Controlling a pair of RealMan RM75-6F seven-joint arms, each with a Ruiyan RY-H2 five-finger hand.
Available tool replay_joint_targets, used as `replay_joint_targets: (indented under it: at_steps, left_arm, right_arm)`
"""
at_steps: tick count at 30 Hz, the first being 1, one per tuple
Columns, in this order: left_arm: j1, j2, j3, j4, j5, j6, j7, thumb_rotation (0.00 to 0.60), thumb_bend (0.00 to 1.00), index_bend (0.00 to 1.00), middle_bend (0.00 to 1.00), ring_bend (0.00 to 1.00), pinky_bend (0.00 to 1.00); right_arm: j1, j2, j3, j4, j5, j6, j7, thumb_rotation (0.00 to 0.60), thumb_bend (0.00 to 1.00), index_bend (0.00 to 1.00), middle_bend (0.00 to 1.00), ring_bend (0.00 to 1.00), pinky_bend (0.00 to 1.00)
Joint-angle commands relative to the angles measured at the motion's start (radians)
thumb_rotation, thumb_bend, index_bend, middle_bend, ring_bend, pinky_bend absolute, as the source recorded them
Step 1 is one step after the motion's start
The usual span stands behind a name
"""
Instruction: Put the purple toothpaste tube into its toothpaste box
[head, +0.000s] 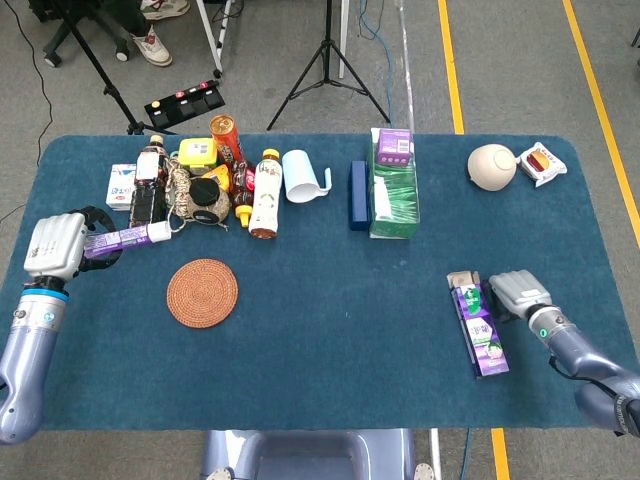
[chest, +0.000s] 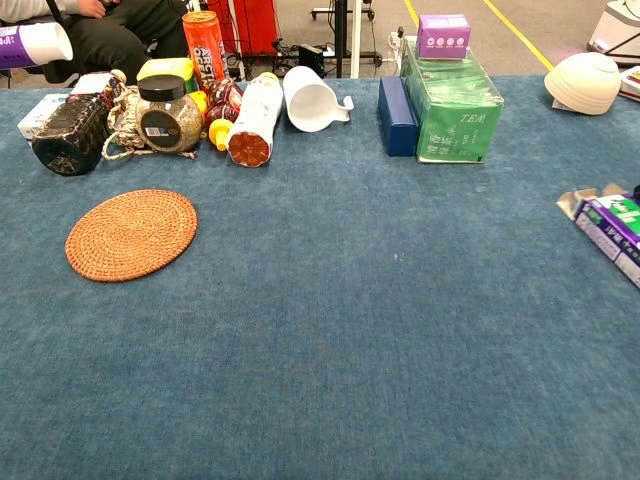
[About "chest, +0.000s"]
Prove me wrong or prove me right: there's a red bottle with yellow cap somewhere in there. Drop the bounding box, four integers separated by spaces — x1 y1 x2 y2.
204 77 245 152

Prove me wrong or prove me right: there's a small purple box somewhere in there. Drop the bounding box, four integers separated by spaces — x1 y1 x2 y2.
415 13 473 61

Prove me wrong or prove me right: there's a green tea box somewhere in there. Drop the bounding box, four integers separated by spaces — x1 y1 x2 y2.
399 37 505 165

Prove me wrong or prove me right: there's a round brown woven coaster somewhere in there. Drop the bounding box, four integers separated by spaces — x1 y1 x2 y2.
64 188 200 284

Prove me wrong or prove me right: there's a white label tea bottle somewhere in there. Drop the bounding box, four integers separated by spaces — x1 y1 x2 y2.
227 72 285 169

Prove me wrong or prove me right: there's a purple white toothpaste tube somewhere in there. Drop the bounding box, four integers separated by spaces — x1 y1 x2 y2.
0 21 75 71

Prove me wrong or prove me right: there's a beige bowl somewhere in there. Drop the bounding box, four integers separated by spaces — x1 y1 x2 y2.
543 52 622 117

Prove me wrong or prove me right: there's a white machine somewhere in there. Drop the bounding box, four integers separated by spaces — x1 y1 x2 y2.
587 0 640 66

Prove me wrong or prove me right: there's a white blue small carton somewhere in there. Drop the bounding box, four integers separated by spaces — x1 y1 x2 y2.
17 92 71 141

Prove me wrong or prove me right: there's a black device box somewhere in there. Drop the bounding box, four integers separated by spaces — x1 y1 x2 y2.
298 43 329 79

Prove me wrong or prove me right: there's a red cabinet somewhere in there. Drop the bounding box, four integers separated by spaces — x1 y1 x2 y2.
219 0 281 56

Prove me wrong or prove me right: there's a red chips can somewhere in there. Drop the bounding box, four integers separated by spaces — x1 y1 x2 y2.
181 10 229 94

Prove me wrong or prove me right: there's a black tripod stand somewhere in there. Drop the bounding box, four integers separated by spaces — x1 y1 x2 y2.
333 0 351 79

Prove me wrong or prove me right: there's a white post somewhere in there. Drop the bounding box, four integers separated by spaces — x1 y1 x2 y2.
349 0 363 79

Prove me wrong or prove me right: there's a wheeled stand base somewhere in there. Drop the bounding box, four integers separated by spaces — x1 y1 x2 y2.
309 5 376 22

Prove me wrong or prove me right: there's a dark drink bottle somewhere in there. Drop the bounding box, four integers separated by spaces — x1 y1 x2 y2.
31 69 126 177

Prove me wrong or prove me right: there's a long dark blue box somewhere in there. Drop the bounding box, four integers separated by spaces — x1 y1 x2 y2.
377 75 420 158

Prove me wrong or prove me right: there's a white red snack packet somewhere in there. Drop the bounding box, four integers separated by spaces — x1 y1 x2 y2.
618 64 640 104

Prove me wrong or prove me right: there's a yellow lid container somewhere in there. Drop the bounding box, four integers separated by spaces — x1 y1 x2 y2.
136 57 196 94

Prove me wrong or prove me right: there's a blue table mat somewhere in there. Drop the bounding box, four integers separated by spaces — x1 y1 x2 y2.
0 74 640 480

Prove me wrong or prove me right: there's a glass jar with black lid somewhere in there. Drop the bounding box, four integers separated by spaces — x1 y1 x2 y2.
134 74 205 154

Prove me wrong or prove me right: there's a seated person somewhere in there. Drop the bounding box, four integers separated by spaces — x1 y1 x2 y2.
0 0 189 86

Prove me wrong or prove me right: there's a purple snack box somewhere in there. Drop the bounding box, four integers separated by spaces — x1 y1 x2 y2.
556 182 640 290

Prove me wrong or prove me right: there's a white plastic mug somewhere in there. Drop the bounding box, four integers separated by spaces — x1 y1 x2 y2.
282 65 355 134

